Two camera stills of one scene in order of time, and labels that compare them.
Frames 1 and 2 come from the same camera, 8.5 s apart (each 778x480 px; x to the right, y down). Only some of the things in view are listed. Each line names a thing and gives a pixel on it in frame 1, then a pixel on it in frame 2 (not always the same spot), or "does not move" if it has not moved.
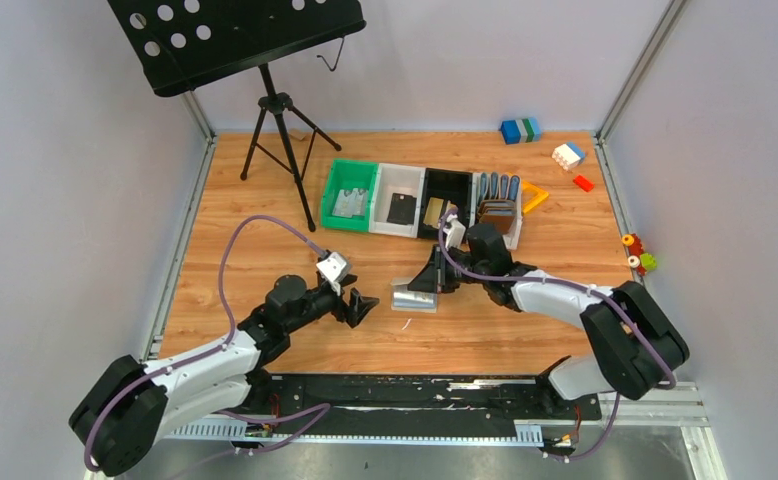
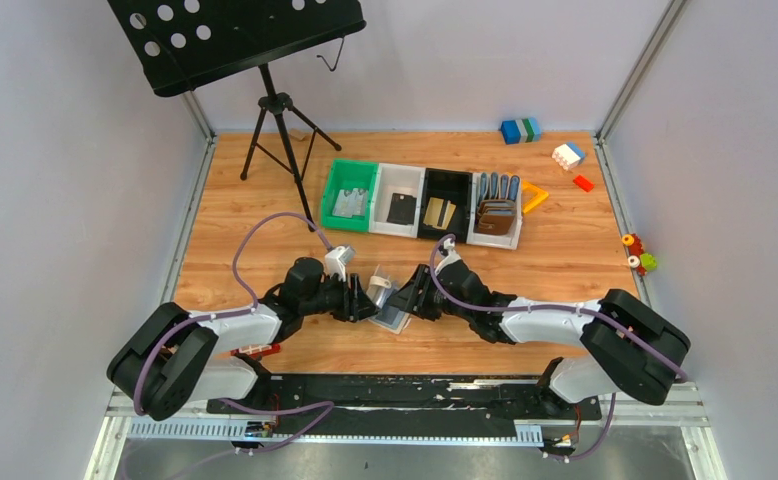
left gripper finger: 361,304 does not move
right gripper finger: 427,279 → 405,300
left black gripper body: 348,303 does not move
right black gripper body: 440,273 → 422,295
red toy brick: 583,183 does not move
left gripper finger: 355,314 does not move
